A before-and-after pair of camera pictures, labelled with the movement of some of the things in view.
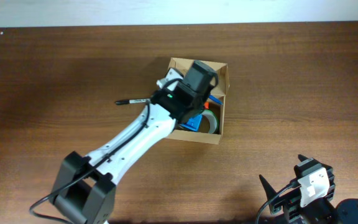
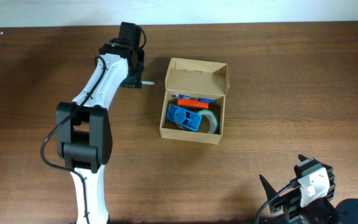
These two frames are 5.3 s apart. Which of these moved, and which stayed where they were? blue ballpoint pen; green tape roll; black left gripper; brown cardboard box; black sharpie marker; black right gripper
Moved: blue ballpoint pen; black sharpie marker; black left gripper
Stayed: black right gripper; brown cardboard box; green tape roll
